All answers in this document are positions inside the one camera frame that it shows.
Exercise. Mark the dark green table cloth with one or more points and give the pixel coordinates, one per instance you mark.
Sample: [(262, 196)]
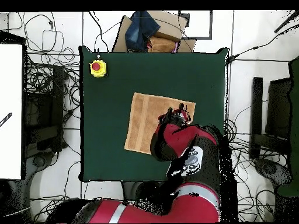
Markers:
[(140, 77)]

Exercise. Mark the brown cardboard box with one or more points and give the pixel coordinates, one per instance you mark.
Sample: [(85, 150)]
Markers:
[(169, 25)]

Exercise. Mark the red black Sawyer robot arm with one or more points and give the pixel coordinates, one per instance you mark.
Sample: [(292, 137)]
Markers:
[(179, 137)]

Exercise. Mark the black tripod rod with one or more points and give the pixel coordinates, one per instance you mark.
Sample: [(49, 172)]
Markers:
[(286, 22)]

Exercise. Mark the brown folded towel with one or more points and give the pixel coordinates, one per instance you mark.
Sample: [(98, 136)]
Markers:
[(162, 44)]

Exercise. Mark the black metal stand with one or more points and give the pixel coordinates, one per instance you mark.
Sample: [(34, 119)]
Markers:
[(57, 105), (257, 105)]

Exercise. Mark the green covered side table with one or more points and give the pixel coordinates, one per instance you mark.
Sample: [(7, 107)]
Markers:
[(294, 116)]

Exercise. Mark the white board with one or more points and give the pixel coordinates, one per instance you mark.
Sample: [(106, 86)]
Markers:
[(10, 112)]

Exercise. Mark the striped black rod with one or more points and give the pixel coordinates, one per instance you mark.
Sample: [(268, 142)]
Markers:
[(5, 119)]

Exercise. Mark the tan terry towel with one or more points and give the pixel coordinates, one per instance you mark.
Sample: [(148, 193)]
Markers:
[(144, 121)]

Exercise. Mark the yellow emergency stop button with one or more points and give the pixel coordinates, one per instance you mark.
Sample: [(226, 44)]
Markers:
[(98, 68)]

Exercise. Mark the grey stand foot black knob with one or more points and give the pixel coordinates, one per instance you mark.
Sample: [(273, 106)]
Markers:
[(38, 161), (268, 169)]

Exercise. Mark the black square floor frame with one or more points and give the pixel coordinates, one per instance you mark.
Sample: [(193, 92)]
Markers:
[(211, 23)]

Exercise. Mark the blue denim jeans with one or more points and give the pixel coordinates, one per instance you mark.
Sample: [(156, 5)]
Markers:
[(140, 30)]

